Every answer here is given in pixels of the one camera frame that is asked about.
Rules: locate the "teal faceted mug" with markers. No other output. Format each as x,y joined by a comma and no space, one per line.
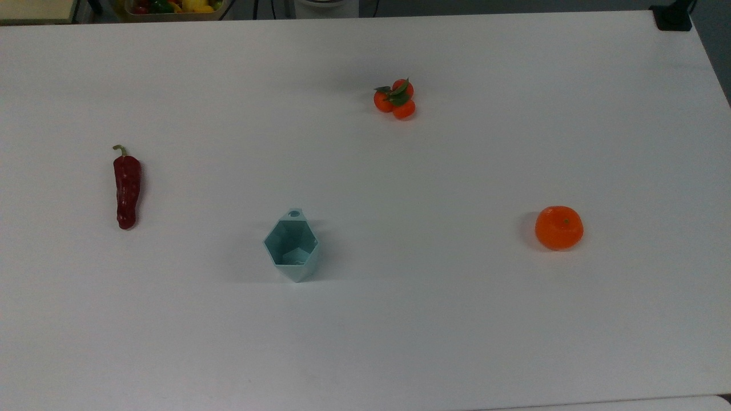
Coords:
294,274

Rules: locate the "small oranges cluster with leaves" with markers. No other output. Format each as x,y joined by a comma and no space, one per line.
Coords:
403,108

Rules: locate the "orange mandarin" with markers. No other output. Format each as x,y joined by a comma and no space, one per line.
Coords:
558,228

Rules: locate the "red chili pepper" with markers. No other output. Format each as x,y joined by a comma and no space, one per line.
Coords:
127,188

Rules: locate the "container of toy vegetables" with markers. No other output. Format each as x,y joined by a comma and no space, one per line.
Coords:
171,7

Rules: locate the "beige wooden desk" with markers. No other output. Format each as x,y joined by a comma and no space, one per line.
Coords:
34,8

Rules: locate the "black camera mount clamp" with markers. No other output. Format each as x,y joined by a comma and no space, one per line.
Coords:
674,20

